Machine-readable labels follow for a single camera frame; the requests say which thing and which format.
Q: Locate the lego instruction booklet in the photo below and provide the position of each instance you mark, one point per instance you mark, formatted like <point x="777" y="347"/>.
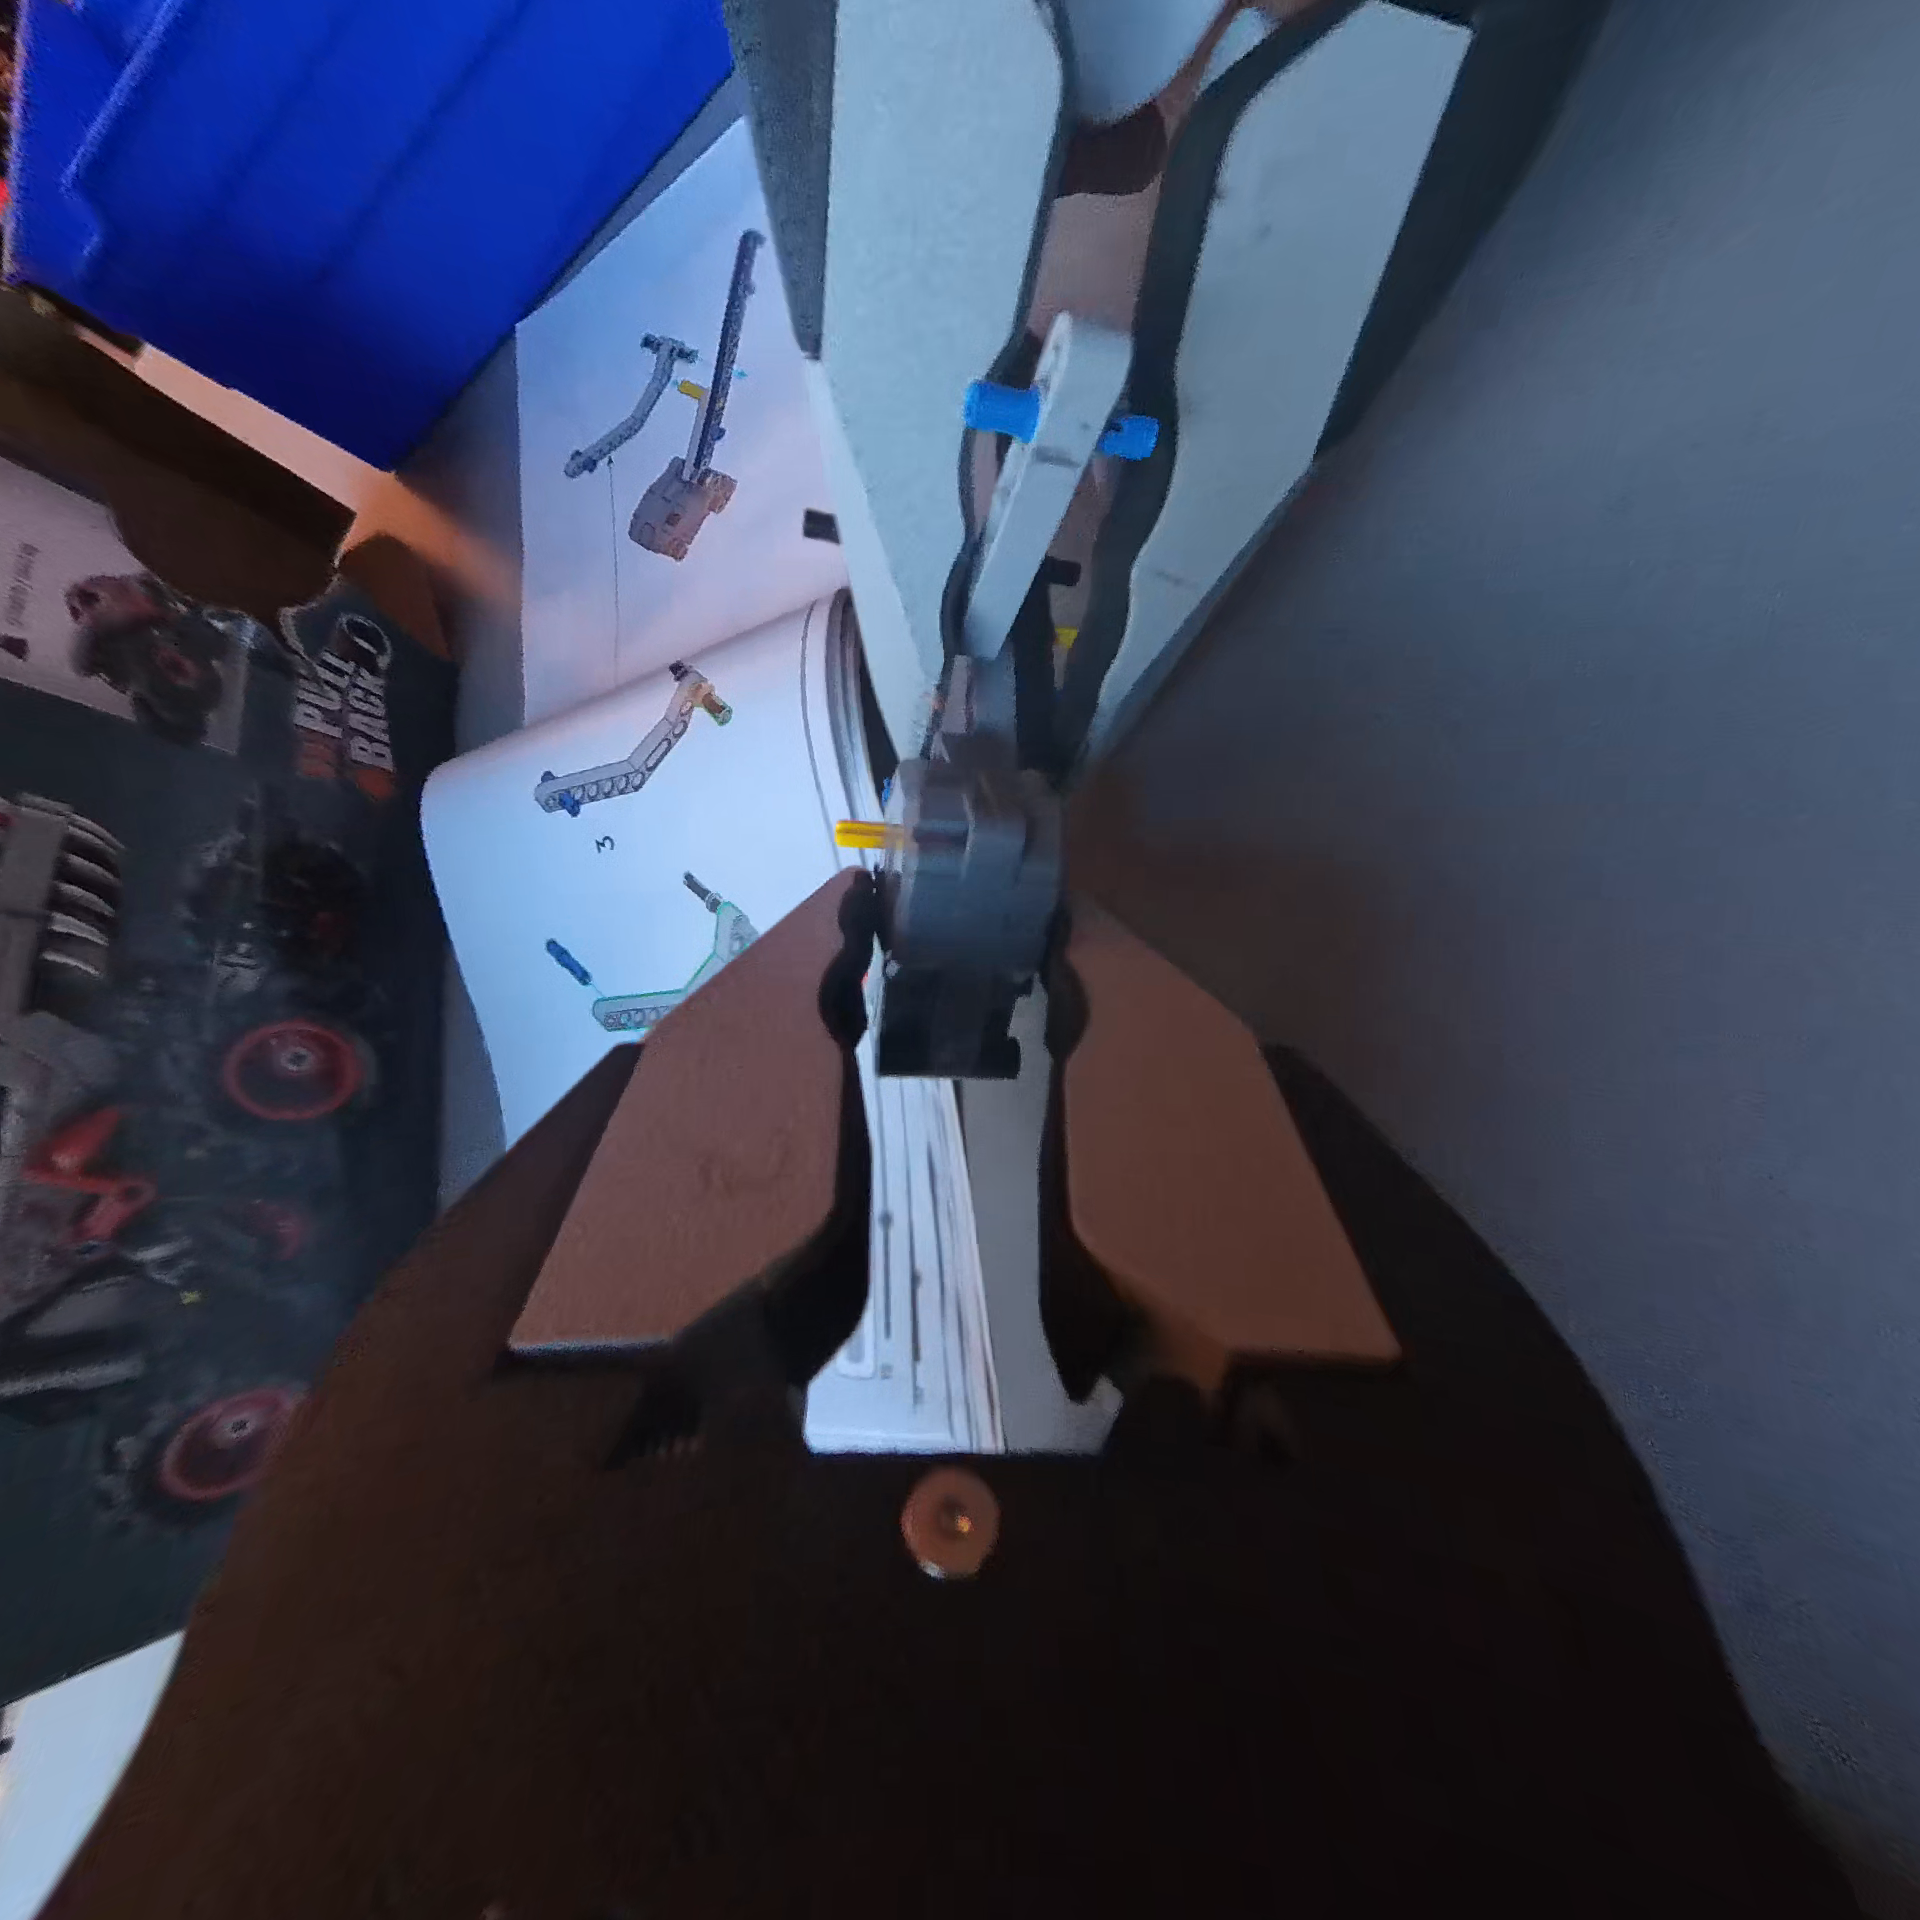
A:
<point x="676" y="495"/>

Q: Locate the brown cardboard box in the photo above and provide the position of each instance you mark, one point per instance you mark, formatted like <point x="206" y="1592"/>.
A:
<point x="181" y="464"/>

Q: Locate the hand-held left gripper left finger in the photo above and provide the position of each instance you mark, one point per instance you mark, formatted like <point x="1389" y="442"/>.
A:
<point x="704" y="1142"/>

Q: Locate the grey lego motor assembly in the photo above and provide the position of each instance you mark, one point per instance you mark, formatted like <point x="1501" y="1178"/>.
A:
<point x="968" y="902"/>

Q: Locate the blue plastic bin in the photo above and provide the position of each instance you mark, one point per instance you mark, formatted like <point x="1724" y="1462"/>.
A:
<point x="347" y="196"/>

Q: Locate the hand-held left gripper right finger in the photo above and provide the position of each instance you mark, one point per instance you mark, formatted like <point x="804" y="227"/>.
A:
<point x="1215" y="1171"/>

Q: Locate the dark lego set box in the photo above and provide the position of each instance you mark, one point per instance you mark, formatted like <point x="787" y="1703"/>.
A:
<point x="196" y="1080"/>

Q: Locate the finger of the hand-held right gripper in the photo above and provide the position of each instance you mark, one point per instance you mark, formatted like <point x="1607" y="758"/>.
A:
<point x="1291" y="301"/>
<point x="915" y="271"/>

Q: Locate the light grey lego beam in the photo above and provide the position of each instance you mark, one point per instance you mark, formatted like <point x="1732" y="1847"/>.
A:
<point x="1049" y="435"/>

